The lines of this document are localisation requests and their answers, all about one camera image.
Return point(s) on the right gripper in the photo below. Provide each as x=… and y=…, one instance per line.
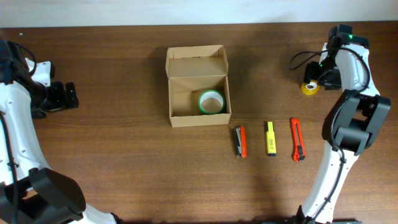
x=310, y=71

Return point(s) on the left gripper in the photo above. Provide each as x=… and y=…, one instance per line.
x=60, y=101

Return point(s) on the yellow tape roll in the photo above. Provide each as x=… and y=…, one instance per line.
x=310, y=88

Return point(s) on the green tape roll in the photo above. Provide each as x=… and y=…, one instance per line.
x=211, y=102

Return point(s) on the brown cardboard box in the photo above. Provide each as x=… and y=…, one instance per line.
x=190, y=72

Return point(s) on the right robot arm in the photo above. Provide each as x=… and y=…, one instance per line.
x=353, y=123

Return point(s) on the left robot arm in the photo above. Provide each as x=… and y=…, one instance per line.
x=32, y=192

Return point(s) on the yellow highlighter pen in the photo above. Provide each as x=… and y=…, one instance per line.
x=270, y=135

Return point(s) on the orange utility knife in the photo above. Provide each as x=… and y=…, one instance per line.
x=299, y=150

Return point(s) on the orange black stapler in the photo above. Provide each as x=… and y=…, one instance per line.
x=240, y=141

